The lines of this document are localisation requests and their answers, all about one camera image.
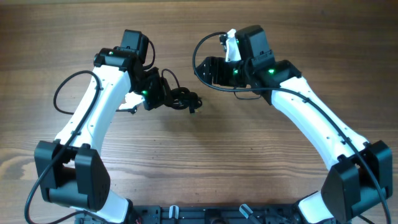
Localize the black USB cable bundle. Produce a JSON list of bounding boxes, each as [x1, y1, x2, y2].
[[160, 68, 203, 114]]

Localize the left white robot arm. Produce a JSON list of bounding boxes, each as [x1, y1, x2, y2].
[[32, 30, 169, 223]]

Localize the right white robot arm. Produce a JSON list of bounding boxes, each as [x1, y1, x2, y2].
[[192, 25, 393, 223]]

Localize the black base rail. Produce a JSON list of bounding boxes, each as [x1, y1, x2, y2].
[[74, 203, 299, 224]]

